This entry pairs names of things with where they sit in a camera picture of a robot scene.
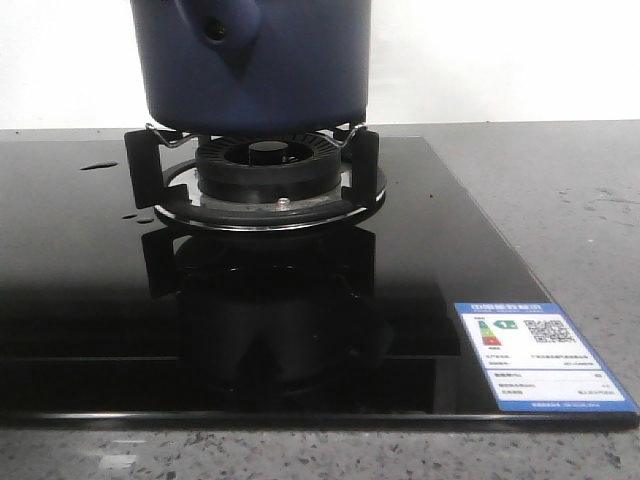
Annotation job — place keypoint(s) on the black metal pot support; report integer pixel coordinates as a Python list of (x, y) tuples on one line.
[(164, 177)]

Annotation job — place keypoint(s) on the dark blue cooking pot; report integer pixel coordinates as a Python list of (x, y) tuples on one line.
[(254, 67)]

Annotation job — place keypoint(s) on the black gas burner head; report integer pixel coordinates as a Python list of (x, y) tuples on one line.
[(262, 170)]

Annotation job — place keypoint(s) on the black glass gas stove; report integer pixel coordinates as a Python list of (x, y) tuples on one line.
[(110, 319)]

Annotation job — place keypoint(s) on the blue energy label sticker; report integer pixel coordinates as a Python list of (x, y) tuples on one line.
[(536, 361)]

